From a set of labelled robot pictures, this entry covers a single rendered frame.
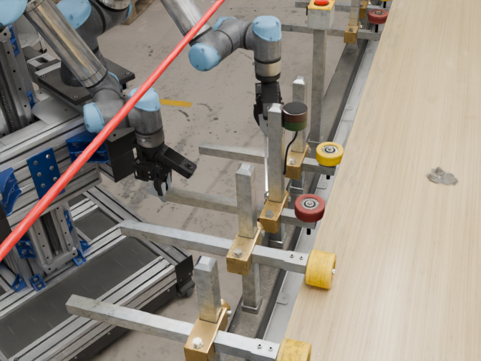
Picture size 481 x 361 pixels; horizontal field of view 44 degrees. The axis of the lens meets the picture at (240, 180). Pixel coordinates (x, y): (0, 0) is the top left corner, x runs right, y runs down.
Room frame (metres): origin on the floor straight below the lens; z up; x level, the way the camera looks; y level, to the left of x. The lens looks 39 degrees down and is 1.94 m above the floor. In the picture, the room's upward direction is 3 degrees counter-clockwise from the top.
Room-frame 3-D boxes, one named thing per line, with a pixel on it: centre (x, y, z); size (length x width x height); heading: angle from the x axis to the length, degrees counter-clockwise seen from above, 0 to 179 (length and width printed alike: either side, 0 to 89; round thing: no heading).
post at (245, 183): (1.01, -0.01, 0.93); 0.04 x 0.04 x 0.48; 70
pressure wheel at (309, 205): (1.17, -0.18, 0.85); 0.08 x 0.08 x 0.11
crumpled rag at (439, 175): (1.25, -0.55, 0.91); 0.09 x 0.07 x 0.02; 37
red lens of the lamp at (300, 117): (1.23, -0.14, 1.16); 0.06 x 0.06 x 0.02
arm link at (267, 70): (1.48, -0.09, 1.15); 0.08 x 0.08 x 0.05
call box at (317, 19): (1.72, -0.27, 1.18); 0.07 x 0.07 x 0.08; 70
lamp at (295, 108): (1.23, -0.14, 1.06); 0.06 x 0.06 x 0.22; 70
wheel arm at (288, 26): (2.41, -0.43, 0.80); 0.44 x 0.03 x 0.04; 70
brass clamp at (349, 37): (2.39, -0.52, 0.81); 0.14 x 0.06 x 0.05; 160
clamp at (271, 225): (1.22, -0.09, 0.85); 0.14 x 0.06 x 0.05; 160
